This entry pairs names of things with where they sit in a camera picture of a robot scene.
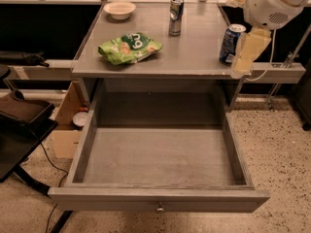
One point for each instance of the grey cabinet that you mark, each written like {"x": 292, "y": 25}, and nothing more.
{"x": 135, "y": 74}

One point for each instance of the blue soda can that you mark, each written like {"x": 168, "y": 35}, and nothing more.
{"x": 229, "y": 43}

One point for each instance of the open grey top drawer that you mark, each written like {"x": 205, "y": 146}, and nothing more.
{"x": 186, "y": 169}

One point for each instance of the white bowl in box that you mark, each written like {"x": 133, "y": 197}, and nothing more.
{"x": 79, "y": 119}

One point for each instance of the metal rail frame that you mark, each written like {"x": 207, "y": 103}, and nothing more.
{"x": 279, "y": 73}

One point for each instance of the black tray stand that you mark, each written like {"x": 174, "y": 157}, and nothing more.
{"x": 24, "y": 125}

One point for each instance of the metal drawer knob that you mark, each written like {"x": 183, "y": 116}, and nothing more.
{"x": 160, "y": 209}

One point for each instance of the cardboard box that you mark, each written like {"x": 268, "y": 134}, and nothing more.
{"x": 66, "y": 135}

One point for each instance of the silver energy drink can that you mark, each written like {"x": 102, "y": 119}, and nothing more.
{"x": 176, "y": 13}

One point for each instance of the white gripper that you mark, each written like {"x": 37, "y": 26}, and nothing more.
{"x": 263, "y": 10}

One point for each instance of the green rice chip bag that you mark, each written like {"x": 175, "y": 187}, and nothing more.
{"x": 129, "y": 48}

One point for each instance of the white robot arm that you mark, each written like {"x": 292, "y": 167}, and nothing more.
{"x": 265, "y": 17}

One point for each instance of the white bowl on cabinet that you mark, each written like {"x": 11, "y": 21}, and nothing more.
{"x": 119, "y": 10}

